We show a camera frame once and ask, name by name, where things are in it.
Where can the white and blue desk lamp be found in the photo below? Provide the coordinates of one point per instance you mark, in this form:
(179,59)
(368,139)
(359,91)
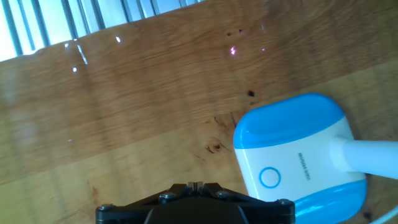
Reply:
(295,161)

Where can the glossy wood-grain table mat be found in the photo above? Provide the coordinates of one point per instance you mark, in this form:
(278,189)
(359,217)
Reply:
(124,109)

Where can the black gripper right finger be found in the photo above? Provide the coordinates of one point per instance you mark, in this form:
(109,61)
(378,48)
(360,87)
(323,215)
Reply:
(224,195)

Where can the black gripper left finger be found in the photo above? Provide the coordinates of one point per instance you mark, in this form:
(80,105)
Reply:
(168,196)

